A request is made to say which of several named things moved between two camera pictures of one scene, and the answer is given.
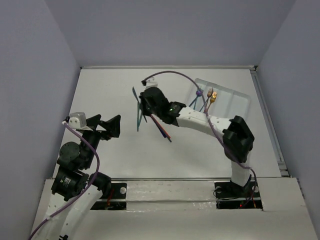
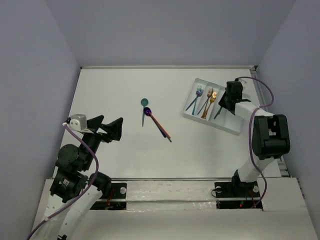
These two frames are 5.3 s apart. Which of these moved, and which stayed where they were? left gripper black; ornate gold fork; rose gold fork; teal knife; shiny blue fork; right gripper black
Moved: right gripper black; teal knife
Stayed: left gripper black; ornate gold fork; shiny blue fork; rose gold fork
